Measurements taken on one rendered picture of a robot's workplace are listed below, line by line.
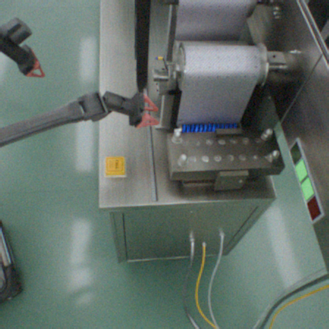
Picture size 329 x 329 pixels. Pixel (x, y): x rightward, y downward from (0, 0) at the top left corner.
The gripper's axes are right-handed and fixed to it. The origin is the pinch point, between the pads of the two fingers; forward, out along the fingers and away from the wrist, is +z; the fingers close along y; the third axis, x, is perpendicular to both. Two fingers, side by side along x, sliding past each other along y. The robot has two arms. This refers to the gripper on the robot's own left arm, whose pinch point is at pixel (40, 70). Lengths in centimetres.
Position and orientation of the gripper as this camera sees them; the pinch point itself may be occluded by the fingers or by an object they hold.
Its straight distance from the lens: 143.1
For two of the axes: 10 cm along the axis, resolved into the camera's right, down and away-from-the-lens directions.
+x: -8.1, 5.6, 1.8
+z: 3.7, 2.5, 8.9
